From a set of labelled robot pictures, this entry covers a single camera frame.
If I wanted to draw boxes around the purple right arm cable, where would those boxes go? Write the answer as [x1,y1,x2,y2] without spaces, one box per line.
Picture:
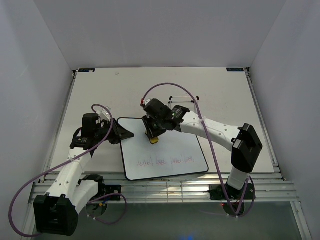
[140,82,257,218]

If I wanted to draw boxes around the aluminium table frame rail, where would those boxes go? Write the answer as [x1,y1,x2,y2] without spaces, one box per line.
[30,67,312,240]

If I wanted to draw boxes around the white wire whiteboard stand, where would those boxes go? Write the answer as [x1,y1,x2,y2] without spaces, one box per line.
[167,96,200,113]

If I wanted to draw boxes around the blue corner label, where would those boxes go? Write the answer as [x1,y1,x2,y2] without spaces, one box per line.
[226,67,244,72]
[78,68,96,73]

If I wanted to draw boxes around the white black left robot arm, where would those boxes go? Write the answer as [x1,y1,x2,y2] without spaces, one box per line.
[33,112,135,236]

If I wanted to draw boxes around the blue corner label right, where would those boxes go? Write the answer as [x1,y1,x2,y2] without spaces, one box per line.
[226,67,244,72]

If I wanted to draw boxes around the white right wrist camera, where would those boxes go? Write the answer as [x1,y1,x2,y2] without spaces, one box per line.
[140,98,151,108]

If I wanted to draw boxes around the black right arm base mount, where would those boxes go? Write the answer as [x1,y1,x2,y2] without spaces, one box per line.
[207,183,256,218]

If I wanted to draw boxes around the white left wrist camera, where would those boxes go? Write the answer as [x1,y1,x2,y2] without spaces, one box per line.
[96,107,111,122]

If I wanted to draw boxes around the black framed whiteboard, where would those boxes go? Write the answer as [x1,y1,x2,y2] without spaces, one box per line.
[118,118,209,181]

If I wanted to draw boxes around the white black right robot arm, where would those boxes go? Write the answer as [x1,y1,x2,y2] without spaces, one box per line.
[141,98,263,199]

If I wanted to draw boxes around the blue corner label left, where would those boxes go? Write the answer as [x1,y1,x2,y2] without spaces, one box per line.
[78,68,96,73]

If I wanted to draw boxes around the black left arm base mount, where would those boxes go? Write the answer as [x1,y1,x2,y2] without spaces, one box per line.
[96,184,122,202]

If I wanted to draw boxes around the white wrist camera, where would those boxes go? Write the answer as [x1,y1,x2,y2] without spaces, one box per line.
[140,98,151,108]
[96,107,111,122]

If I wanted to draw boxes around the yellow whiteboard eraser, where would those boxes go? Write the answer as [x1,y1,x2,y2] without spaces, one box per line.
[145,131,159,145]

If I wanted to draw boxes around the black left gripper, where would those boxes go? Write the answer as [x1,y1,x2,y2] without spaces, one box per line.
[95,118,134,145]

